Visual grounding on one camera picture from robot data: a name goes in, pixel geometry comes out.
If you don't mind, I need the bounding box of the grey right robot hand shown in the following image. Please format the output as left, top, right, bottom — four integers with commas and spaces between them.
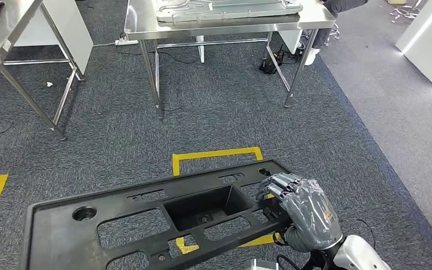
255, 172, 344, 254

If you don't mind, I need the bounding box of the white board panel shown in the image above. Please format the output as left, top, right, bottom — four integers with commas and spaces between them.
13, 0, 95, 77

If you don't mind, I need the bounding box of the stainless steel workbench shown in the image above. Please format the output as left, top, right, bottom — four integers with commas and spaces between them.
124, 0, 337, 121

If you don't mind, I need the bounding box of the stamped grey metal panel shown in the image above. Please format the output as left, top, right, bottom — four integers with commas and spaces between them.
155, 0, 304, 23

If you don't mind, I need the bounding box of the white lit display counter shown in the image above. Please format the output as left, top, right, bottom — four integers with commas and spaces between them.
394, 0, 432, 104

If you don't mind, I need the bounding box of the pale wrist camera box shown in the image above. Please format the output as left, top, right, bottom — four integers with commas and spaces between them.
244, 259, 280, 270

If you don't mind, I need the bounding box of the black device with cables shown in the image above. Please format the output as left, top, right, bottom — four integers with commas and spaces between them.
259, 44, 299, 75

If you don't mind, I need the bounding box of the stainless steel table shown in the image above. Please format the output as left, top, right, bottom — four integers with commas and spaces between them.
0, 0, 86, 142

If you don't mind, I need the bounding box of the black plastic car part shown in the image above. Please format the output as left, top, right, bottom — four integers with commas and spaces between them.
18, 159, 296, 270

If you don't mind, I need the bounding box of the chrome stool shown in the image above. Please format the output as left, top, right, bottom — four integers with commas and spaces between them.
324, 22, 341, 47
389, 0, 425, 20

